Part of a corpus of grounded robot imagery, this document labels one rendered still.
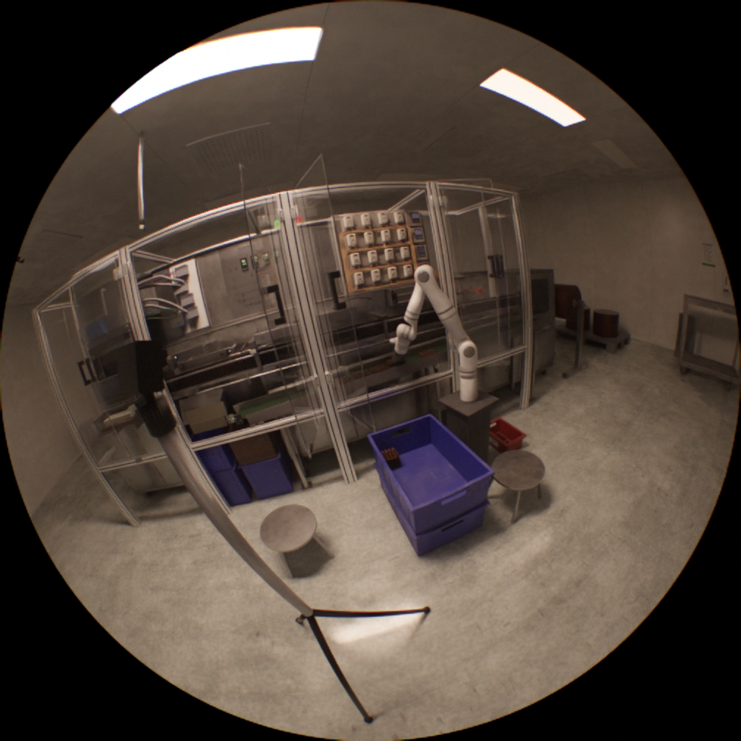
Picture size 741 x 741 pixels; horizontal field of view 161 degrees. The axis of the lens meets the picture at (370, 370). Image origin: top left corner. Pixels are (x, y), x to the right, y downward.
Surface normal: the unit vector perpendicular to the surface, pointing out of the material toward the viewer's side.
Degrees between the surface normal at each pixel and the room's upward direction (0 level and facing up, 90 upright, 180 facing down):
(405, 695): 0
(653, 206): 90
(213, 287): 90
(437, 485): 0
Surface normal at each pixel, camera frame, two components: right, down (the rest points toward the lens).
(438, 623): -0.17, -0.92
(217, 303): 0.30, 0.29
